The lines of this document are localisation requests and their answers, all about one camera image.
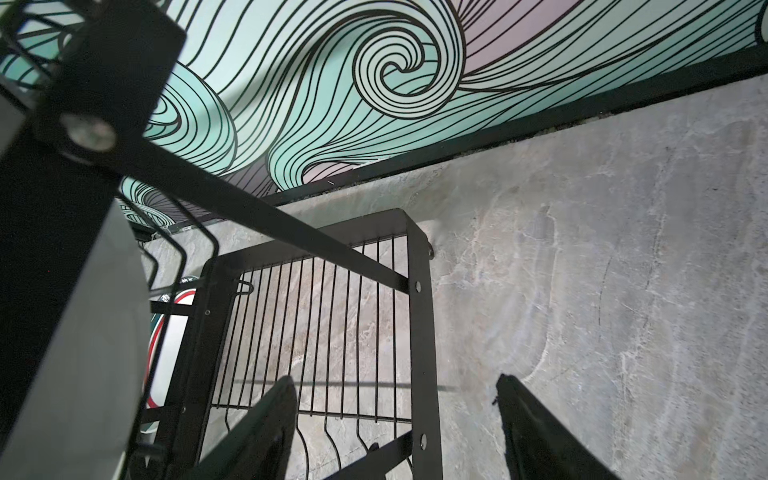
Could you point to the black wire dish rack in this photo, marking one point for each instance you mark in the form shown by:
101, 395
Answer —
59, 178

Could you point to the white plate red characters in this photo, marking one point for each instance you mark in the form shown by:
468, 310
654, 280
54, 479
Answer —
165, 353

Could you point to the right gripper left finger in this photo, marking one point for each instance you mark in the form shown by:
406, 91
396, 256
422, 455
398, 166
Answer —
259, 446

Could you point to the white plate green flower outline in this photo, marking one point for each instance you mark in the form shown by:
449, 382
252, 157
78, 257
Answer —
77, 420

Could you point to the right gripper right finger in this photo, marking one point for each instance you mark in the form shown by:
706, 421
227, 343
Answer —
538, 445

